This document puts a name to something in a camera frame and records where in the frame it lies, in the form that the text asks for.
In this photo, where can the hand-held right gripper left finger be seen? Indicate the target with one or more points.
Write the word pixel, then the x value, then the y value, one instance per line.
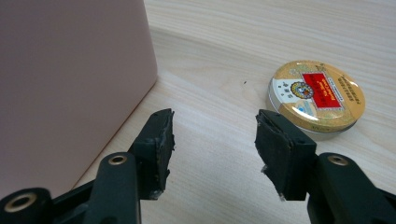
pixel 155 146

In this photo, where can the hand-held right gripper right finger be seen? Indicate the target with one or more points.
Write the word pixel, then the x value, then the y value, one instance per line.
pixel 285 152

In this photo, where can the round gold tin red label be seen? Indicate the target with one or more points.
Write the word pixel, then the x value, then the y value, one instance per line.
pixel 320 96

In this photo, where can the pink lidded storage box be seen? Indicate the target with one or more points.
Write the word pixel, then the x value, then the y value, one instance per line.
pixel 68 81

